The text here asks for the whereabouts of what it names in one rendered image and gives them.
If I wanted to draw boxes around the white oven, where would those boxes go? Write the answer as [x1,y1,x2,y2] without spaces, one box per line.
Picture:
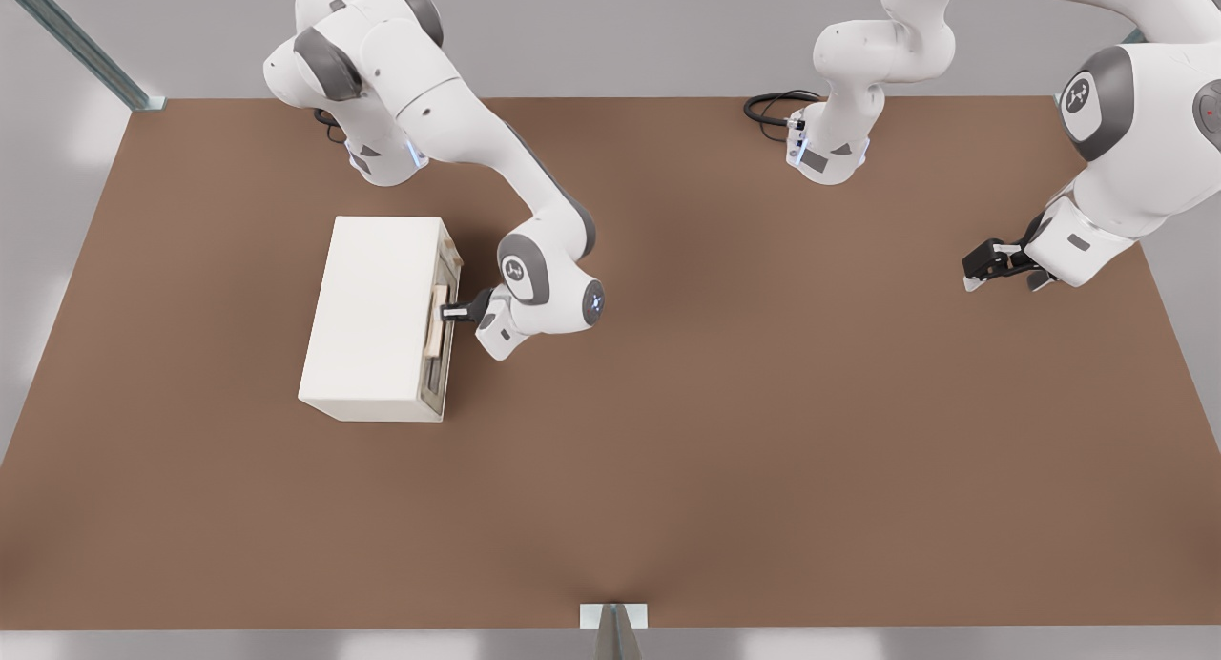
[298,216,465,423]

